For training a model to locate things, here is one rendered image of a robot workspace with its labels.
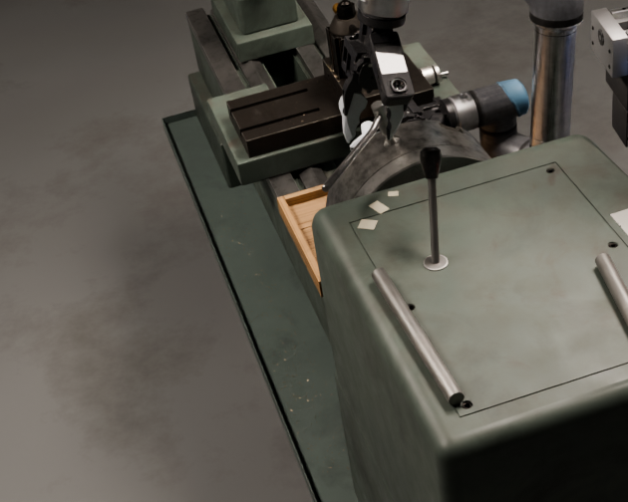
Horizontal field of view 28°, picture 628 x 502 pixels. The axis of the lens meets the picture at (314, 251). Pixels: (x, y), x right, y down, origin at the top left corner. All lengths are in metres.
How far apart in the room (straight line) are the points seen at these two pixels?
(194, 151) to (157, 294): 0.59
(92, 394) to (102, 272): 0.55
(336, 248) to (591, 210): 0.39
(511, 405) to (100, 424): 2.05
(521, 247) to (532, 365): 0.24
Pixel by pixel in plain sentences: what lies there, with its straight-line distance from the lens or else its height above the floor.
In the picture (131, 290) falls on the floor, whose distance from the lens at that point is 3.92.
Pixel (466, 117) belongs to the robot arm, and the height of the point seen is 1.09.
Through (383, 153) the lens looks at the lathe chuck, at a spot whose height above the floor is 1.23.
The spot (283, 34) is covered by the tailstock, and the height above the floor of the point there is 0.91.
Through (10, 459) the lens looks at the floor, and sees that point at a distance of 3.52.
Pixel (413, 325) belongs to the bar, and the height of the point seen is 1.28.
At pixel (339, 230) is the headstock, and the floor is 1.26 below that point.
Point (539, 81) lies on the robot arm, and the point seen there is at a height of 1.18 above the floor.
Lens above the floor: 2.42
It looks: 38 degrees down
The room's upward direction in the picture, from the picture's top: 10 degrees counter-clockwise
